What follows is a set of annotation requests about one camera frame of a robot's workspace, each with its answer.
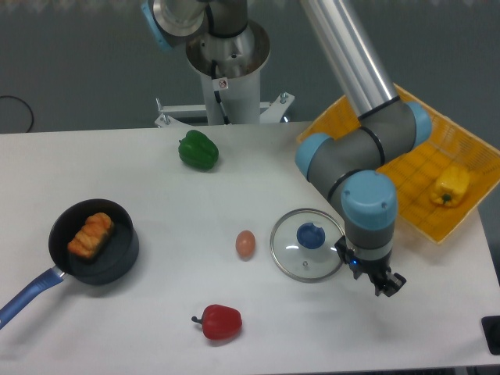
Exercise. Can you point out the orange bread loaf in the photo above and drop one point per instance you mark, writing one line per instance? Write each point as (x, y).
(91, 238)

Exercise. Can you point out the black pot blue handle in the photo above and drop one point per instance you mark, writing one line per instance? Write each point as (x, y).
(116, 258)

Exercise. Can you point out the yellow plastic basket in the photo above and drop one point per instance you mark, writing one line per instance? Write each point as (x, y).
(429, 176)

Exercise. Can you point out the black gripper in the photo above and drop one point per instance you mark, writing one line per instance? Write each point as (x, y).
(385, 283)

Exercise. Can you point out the green bell pepper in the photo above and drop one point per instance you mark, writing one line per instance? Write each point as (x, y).
(198, 151)

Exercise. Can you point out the black device table edge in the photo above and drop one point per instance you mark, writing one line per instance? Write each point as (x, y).
(491, 328)

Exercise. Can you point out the red bell pepper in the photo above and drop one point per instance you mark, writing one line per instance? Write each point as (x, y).
(219, 322)

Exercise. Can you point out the yellow bell pepper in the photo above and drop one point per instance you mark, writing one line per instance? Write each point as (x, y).
(450, 186)

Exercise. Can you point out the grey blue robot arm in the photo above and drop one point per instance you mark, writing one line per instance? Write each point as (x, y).
(342, 37)

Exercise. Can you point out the brown egg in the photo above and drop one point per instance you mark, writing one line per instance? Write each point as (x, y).
(245, 244)

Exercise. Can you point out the glass lid blue knob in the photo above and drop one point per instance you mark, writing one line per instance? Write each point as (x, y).
(302, 245)

